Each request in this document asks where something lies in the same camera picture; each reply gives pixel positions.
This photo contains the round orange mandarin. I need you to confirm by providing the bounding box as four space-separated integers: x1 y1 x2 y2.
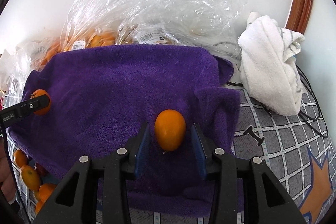
30 89 51 116

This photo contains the oval orange kumquat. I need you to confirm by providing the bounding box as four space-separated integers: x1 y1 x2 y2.
154 109 186 151

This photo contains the person's left hand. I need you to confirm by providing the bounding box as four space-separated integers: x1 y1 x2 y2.
0 137 16 204

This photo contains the small orange mandarin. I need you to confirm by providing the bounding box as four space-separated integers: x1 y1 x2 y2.
35 201 44 214
34 162 49 178
20 165 41 191
13 149 28 168
39 183 57 203

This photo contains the plastic bag of oranges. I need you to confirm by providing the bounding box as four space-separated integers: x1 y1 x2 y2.
1 27 118 95

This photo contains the grey checkered tablecloth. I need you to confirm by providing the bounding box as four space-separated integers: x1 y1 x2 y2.
4 84 334 224

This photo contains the purple fleece towel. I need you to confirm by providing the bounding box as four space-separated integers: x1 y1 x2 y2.
7 44 245 218

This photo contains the white crumpled towel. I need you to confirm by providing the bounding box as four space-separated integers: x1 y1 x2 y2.
238 12 305 116

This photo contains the clear crumpled plastic bag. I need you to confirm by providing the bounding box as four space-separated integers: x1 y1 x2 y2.
62 0 247 63

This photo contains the black cable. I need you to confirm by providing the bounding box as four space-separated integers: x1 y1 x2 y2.
225 66 329 139

